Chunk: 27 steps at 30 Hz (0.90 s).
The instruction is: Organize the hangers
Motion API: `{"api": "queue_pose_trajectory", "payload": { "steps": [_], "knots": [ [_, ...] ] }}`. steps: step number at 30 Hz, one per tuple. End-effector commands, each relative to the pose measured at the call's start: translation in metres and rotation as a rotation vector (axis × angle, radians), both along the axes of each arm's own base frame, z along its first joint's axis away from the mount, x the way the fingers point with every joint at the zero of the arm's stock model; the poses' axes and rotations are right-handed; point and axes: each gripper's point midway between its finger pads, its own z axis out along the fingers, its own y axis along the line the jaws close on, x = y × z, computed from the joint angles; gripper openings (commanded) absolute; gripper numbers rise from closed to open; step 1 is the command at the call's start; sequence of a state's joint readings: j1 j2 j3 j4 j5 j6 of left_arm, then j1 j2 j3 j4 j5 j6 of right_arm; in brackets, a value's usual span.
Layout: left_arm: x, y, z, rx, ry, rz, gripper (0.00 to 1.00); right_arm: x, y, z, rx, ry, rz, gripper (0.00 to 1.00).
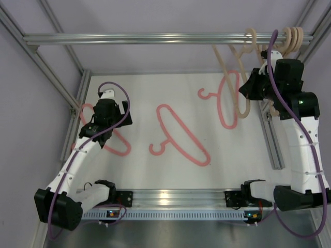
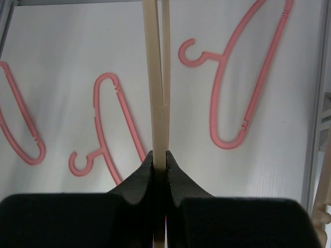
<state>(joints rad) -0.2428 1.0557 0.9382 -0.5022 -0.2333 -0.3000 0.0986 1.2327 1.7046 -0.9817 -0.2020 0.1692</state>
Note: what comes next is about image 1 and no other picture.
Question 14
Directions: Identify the pink hanger pile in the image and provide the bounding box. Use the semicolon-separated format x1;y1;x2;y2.
148;104;211;167
197;70;240;130

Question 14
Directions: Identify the beige hanger with right hook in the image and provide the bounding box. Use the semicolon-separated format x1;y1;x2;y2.
282;27;297;57

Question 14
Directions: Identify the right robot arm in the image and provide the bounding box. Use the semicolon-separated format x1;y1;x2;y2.
239;65;330;211

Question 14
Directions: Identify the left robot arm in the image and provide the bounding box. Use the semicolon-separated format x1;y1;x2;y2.
34;99;132;231

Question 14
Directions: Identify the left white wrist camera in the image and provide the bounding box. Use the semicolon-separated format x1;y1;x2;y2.
98;89;115;99

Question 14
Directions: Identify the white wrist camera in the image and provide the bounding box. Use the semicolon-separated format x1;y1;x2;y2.
259;50;283;75
98;89;115;99

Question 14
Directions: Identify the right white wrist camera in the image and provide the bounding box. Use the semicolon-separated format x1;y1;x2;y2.
259;50;283;75

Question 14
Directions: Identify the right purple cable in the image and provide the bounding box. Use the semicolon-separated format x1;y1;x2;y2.
266;29;327;238

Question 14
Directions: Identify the purple cable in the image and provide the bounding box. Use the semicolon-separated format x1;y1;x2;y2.
266;29;327;238
48;82;131;240

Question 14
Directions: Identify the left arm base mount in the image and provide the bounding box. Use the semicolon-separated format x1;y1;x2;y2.
110;191;133;208

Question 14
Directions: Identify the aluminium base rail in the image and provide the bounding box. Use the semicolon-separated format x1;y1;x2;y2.
77;188;280;209

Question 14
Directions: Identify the aluminium hanging rail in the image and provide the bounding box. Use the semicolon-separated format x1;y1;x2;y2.
22;32;314;46

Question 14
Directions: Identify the perforated cable duct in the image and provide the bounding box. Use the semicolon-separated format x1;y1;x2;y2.
82;209;253;221

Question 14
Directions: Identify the aluminium frame structure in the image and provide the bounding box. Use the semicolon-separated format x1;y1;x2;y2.
0;0;331;171

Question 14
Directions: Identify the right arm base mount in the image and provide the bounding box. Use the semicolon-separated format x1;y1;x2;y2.
224;190;255;209

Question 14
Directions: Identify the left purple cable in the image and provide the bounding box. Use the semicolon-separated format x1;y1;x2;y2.
48;82;131;240

